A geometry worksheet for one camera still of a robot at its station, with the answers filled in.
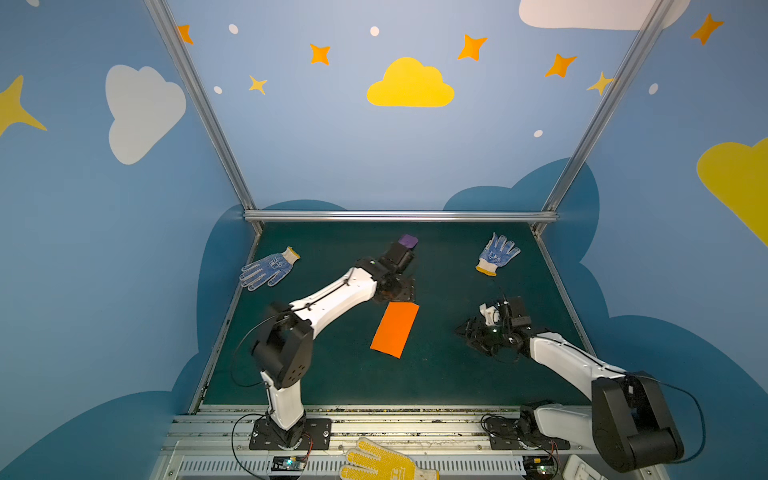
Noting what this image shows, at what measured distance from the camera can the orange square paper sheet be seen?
Result: 900mm

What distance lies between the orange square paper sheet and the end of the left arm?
19 cm

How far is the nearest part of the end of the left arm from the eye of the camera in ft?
2.06
